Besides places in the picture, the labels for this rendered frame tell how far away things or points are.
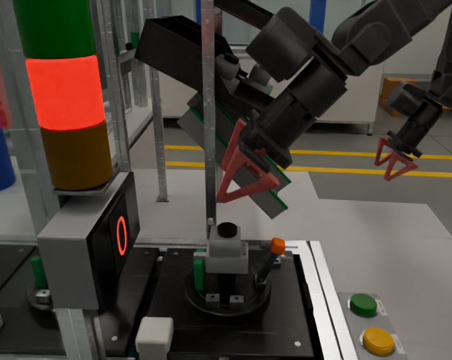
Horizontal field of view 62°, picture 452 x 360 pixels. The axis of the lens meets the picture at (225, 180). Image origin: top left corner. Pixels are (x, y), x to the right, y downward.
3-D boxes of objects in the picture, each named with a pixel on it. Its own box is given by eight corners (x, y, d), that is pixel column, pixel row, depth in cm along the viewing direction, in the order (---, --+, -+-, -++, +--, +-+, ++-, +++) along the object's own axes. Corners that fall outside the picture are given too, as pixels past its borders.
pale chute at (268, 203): (277, 192, 90) (291, 181, 88) (271, 220, 78) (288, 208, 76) (194, 106, 85) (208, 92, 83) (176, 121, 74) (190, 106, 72)
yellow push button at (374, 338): (385, 336, 55) (388, 326, 54) (395, 359, 52) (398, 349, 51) (358, 335, 55) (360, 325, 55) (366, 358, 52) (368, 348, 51)
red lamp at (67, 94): (113, 112, 32) (106, 52, 30) (92, 130, 28) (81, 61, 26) (56, 112, 32) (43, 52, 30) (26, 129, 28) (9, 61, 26)
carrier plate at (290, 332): (291, 258, 72) (292, 249, 72) (313, 367, 51) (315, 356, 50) (168, 256, 73) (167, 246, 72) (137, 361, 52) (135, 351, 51)
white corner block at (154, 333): (175, 336, 56) (173, 316, 54) (170, 363, 51) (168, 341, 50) (143, 336, 56) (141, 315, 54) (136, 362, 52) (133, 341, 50)
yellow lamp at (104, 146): (120, 166, 34) (113, 113, 32) (101, 191, 30) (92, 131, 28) (66, 166, 34) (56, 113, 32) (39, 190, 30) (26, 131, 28)
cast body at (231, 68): (233, 93, 77) (248, 61, 74) (230, 98, 74) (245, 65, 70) (198, 74, 77) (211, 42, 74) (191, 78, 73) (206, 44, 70)
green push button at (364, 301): (370, 302, 62) (373, 292, 61) (378, 321, 58) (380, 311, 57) (345, 301, 62) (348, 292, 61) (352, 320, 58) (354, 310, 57)
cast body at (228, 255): (247, 256, 61) (248, 219, 58) (248, 274, 57) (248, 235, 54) (196, 256, 61) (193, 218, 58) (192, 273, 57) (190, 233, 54)
